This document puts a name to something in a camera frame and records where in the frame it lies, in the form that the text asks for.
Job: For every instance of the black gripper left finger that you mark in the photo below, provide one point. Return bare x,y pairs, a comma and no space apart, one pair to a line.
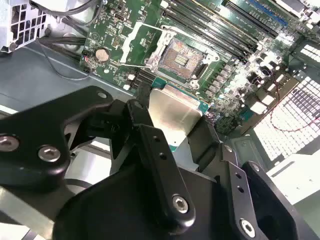
32,135

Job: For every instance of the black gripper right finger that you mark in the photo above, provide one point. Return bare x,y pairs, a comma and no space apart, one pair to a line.
205,145

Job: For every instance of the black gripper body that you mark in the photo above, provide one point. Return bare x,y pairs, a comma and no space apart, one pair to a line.
112,212

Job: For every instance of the silver CPU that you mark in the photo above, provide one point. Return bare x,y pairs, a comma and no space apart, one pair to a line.
172,112

